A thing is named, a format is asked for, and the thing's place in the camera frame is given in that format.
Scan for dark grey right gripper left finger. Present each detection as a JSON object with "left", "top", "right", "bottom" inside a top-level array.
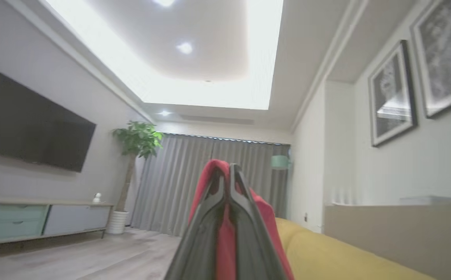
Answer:
[{"left": 164, "top": 167, "right": 226, "bottom": 280}]

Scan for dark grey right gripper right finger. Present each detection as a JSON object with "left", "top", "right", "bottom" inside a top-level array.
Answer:
[{"left": 228, "top": 164, "right": 288, "bottom": 280}]

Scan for red white basketball jersey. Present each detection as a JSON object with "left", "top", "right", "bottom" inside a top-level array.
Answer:
[{"left": 188, "top": 159, "right": 295, "bottom": 280}]

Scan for grey pleated curtain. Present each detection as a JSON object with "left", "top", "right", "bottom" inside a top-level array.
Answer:
[{"left": 131, "top": 133, "right": 291, "bottom": 237}]

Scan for yellow sofa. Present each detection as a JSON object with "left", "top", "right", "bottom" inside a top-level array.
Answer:
[{"left": 275, "top": 217, "right": 438, "bottom": 280}]

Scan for green indoor tree plant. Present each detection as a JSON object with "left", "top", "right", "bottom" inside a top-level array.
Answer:
[{"left": 112, "top": 121, "right": 164, "bottom": 212}]

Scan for ceiling air vent slot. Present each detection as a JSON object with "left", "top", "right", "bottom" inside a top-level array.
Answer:
[{"left": 181, "top": 114, "right": 255, "bottom": 126}]

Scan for grey mint TV cabinet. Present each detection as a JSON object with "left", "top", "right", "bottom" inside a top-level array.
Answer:
[{"left": 0, "top": 196, "right": 115, "bottom": 247}]

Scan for beige low partition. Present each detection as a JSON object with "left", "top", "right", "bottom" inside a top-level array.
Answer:
[{"left": 324, "top": 203, "right": 451, "bottom": 280}]

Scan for small black framed picture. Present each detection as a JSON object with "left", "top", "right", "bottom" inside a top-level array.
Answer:
[{"left": 367, "top": 40, "right": 418, "bottom": 147}]

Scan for large black framed picture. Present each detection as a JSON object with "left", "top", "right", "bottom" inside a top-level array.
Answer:
[{"left": 410, "top": 0, "right": 451, "bottom": 118}]

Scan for black wall television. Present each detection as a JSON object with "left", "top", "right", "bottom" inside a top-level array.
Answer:
[{"left": 0, "top": 70, "right": 97, "bottom": 173}]

